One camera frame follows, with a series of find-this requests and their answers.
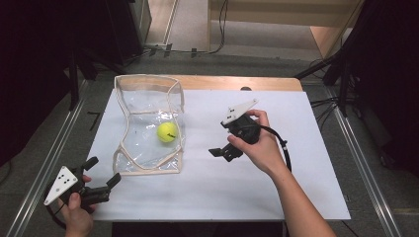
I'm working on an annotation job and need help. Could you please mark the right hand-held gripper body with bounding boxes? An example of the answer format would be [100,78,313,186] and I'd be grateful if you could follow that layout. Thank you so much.
[221,98,261,163]

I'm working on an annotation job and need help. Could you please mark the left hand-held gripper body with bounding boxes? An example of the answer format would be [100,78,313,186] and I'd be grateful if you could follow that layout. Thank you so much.
[43,166,112,211]

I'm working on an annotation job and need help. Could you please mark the clear plastic bag beige trim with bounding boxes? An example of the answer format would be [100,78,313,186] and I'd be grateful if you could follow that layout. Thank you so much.
[111,73,186,177]

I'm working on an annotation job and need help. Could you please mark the yellow tennis ball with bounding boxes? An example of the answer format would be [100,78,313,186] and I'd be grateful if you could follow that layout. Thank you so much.
[156,121,179,143]

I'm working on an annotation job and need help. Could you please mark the person's left hand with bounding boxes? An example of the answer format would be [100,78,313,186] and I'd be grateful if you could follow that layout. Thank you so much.
[57,192,97,237]

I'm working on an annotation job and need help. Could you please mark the person's right hand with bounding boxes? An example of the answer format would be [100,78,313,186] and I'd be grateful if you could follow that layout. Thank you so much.
[226,109,289,179]

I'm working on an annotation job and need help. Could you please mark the white table board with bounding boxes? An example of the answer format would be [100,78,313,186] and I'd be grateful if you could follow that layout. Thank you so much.
[87,88,352,222]

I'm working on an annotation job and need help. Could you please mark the person's dark clothing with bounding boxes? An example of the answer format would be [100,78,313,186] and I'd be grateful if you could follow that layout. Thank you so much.
[112,221,287,237]

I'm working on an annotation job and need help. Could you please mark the black metal stand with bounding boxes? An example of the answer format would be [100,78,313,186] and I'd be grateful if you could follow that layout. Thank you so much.
[65,48,126,112]

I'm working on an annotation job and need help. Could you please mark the power strip with plugs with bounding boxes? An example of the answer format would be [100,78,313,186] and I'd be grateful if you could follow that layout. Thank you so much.
[142,42,199,59]

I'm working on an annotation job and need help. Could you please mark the beige wooden furniture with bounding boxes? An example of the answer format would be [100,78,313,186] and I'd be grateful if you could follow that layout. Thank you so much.
[207,0,365,60]

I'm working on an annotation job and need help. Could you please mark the black tripod stand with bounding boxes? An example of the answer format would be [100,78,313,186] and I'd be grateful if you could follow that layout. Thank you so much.
[294,29,367,117]

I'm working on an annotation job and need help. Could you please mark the black curtain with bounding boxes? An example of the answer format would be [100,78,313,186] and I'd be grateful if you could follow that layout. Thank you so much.
[342,0,419,177]
[0,0,110,167]

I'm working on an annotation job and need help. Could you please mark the dark cabinet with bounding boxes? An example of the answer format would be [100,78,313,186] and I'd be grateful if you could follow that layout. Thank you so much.
[107,0,153,65]

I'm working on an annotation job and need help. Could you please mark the aluminium floor rail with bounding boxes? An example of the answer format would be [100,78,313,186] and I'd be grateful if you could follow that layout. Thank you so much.
[324,85,402,237]
[6,80,89,237]

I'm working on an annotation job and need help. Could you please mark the left hand-held gripper black cable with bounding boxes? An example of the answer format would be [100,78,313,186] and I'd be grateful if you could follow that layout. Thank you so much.
[43,202,67,230]

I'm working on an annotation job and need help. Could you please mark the hand-held gripper black cable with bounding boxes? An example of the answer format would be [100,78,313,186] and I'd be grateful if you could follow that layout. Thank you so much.
[260,124,293,173]
[43,202,67,230]

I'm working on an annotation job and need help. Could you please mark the right hand-held gripper black cable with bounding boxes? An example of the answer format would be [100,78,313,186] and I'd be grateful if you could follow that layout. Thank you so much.
[260,124,293,173]

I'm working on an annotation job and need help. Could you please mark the bundle of black floor cables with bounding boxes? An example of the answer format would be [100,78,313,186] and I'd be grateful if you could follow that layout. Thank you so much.
[309,96,342,130]

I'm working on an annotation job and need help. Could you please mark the black hanging cable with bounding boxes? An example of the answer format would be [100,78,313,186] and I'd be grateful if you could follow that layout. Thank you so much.
[179,0,230,55]

